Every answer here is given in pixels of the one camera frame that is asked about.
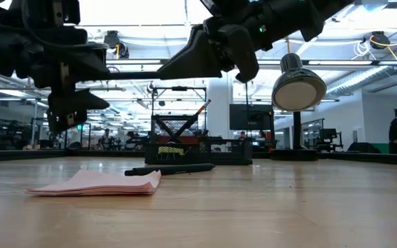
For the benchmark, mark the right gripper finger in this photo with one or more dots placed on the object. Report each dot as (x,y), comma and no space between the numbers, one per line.
(195,60)

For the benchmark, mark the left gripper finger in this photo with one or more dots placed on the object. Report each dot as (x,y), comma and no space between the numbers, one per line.
(84,65)
(74,105)

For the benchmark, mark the orange pencil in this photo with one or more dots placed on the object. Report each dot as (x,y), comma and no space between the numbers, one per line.
(203,107)

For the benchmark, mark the pink sticky note pad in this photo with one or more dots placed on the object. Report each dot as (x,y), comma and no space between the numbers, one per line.
(98,184)

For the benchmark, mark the black mesh desk organizer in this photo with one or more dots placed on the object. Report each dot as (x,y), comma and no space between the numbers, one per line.
(226,153)

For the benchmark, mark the black desk lamp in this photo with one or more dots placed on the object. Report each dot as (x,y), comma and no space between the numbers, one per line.
(296,89)

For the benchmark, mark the black background monitor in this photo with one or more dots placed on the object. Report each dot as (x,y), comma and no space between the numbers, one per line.
(250,117)

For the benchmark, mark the black background robot station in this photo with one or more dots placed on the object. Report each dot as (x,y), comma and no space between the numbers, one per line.
(327,137)

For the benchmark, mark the green panel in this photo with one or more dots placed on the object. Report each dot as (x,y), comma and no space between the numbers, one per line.
(380,148)

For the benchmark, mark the black background frame rig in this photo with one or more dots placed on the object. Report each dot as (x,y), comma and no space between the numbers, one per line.
(179,89)

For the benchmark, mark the black aluminium table frame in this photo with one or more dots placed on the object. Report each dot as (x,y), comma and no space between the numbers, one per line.
(47,155)

